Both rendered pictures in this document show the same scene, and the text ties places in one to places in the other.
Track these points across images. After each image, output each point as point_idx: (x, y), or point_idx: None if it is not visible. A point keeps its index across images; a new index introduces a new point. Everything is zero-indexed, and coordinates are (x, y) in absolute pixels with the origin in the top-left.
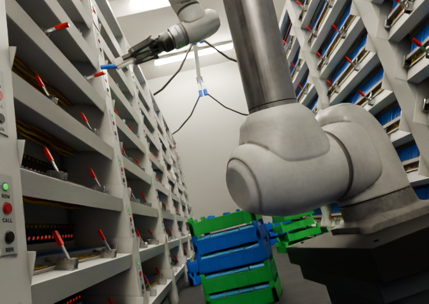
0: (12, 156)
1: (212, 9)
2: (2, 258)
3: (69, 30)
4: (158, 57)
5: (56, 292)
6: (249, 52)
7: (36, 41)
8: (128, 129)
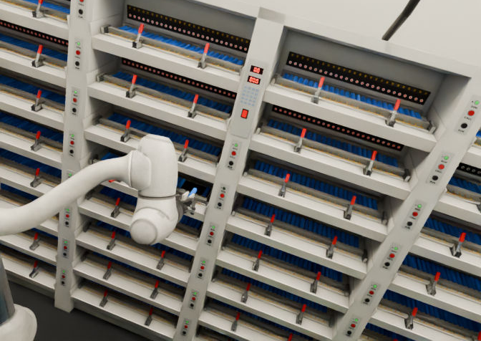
0: (71, 234)
1: (134, 217)
2: (62, 257)
3: None
4: (192, 214)
5: (88, 277)
6: None
7: (107, 185)
8: (278, 243)
